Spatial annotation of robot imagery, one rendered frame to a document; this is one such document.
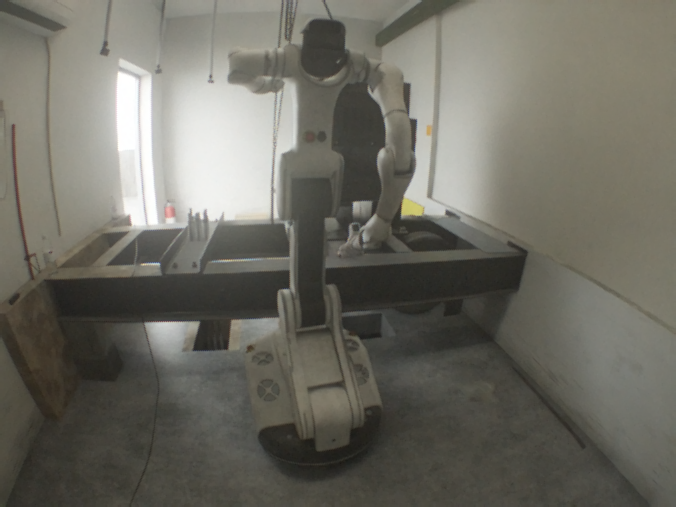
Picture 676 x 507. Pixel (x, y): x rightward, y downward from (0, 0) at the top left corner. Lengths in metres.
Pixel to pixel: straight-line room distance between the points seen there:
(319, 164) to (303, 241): 0.27
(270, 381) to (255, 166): 3.19
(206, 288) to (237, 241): 0.79
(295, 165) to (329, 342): 0.65
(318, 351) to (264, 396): 0.31
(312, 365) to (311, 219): 0.52
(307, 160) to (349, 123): 0.71
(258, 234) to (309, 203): 1.26
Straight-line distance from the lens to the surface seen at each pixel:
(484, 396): 1.87
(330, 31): 1.01
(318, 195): 1.06
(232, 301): 1.61
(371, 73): 1.08
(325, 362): 1.21
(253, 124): 4.14
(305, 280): 1.17
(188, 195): 4.32
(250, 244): 2.31
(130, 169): 8.46
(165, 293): 1.66
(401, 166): 0.97
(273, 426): 1.35
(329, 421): 1.17
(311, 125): 1.01
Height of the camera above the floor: 1.25
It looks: 21 degrees down
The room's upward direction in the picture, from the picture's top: 2 degrees clockwise
